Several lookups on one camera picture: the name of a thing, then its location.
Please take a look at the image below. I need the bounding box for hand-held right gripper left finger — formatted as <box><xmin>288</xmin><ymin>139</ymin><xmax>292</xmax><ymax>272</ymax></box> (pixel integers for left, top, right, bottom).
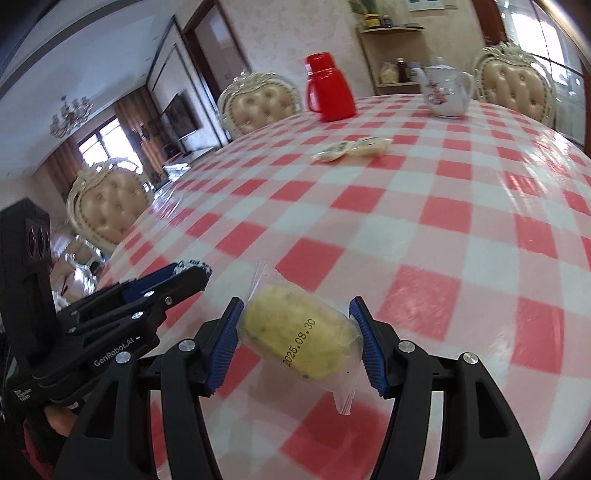
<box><xmin>53</xmin><ymin>296</ymin><xmax>245</xmax><ymax>480</ymax></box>

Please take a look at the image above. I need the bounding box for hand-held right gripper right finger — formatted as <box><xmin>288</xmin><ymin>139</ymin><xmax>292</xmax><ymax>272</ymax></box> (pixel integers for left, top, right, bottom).
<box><xmin>348</xmin><ymin>296</ymin><xmax>541</xmax><ymax>480</ymax></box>

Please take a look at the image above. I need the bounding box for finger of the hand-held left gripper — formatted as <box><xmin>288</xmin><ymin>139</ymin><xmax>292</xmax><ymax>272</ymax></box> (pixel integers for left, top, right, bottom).
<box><xmin>55</xmin><ymin>262</ymin><xmax>184</xmax><ymax>321</ymax></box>
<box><xmin>71</xmin><ymin>267</ymin><xmax>214</xmax><ymax>337</ymax></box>

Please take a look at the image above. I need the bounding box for yellow cake clear packet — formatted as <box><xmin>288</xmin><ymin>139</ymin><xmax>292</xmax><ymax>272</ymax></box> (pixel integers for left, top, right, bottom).
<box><xmin>235</xmin><ymin>261</ymin><xmax>363</xmax><ymax>415</ymax></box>

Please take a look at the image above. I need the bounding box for person's left hand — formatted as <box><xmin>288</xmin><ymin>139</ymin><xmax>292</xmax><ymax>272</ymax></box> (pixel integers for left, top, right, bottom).
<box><xmin>44</xmin><ymin>405</ymin><xmax>80</xmax><ymax>438</ymax></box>

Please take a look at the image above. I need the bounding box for beige tufted chair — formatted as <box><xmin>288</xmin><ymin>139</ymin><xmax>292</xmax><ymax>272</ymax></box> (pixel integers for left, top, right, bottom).
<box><xmin>65</xmin><ymin>157</ymin><xmax>156</xmax><ymax>258</ymax></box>
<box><xmin>217</xmin><ymin>71</ymin><xmax>304</xmax><ymax>138</ymax></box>
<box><xmin>473</xmin><ymin>42</ymin><xmax>558</xmax><ymax>126</ymax></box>

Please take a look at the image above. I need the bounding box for pink checked tablecloth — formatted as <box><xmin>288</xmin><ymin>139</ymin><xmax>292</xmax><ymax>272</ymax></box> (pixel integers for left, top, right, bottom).
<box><xmin>95</xmin><ymin>95</ymin><xmax>591</xmax><ymax>480</ymax></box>

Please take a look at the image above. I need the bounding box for brown curtain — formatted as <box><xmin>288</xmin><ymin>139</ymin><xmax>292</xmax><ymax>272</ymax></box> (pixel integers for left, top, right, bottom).
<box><xmin>113</xmin><ymin>88</ymin><xmax>164</xmax><ymax>184</ymax></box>

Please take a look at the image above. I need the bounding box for black television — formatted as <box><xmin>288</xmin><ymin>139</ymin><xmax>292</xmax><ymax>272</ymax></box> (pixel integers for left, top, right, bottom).
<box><xmin>163</xmin><ymin>92</ymin><xmax>202</xmax><ymax>145</ymax></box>

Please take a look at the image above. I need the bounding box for chandelier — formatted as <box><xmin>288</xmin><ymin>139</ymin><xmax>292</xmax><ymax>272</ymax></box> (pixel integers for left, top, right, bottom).
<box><xmin>48</xmin><ymin>95</ymin><xmax>94</xmax><ymax>139</ymax></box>

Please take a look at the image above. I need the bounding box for red thermos jug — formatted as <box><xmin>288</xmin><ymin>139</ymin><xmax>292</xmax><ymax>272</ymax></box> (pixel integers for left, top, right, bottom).
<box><xmin>305</xmin><ymin>52</ymin><xmax>357</xmax><ymax>123</ymax></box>

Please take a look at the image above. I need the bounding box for white floral teapot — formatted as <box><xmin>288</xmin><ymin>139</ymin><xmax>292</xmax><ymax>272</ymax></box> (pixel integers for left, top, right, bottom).
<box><xmin>412</xmin><ymin>56</ymin><xmax>475</xmax><ymax>119</ymax></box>

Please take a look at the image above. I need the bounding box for wooden wall shelf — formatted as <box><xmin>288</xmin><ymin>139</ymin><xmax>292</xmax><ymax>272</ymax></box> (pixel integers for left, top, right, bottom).
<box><xmin>355</xmin><ymin>25</ymin><xmax>428</xmax><ymax>96</ymax></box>

